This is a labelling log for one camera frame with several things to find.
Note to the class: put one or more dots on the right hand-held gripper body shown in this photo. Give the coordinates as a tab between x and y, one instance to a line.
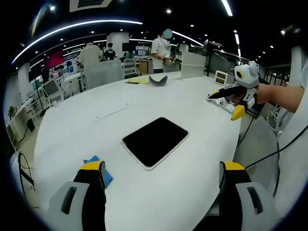
247	77

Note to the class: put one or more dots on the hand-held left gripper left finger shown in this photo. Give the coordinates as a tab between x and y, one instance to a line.
93	199

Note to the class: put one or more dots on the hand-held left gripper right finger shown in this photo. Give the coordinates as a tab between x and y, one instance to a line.
231	199

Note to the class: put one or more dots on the blue cleaning cloth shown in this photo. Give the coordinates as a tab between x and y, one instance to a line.
109	176

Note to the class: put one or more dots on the black tablet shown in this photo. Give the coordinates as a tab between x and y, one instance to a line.
155	142

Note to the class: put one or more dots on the white game controller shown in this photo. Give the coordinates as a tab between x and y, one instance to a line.
220	103

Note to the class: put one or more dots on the white upright panel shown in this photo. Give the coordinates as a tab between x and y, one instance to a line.
191	62

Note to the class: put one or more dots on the person's white shirt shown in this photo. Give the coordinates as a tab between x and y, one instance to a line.
293	156

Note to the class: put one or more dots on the yellow paper sheet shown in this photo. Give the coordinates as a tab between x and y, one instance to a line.
137	80

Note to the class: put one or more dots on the white mesh office chair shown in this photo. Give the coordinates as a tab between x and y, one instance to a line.
129	65

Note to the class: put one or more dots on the grey fabric chair back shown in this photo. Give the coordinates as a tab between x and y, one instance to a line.
103	73

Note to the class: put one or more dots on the red screen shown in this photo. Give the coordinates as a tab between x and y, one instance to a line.
55	59

